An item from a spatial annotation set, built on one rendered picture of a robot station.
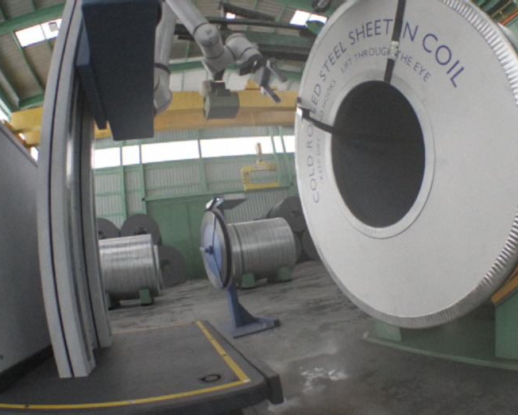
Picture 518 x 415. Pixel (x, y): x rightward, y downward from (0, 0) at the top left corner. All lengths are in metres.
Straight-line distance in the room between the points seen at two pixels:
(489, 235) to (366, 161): 0.75
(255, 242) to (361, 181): 4.53
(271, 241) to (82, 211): 5.11
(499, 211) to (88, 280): 1.03
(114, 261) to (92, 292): 4.72
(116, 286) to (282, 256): 3.16
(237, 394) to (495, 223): 0.64
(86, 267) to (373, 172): 1.16
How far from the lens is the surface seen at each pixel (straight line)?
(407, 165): 1.54
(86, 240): 0.86
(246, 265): 5.69
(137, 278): 5.54
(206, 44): 1.20
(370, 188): 1.33
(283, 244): 5.87
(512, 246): 0.75
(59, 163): 0.65
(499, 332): 1.07
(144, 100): 0.95
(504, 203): 0.75
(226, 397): 0.43
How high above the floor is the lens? 0.49
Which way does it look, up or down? 10 degrees up
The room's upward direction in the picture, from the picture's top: 10 degrees counter-clockwise
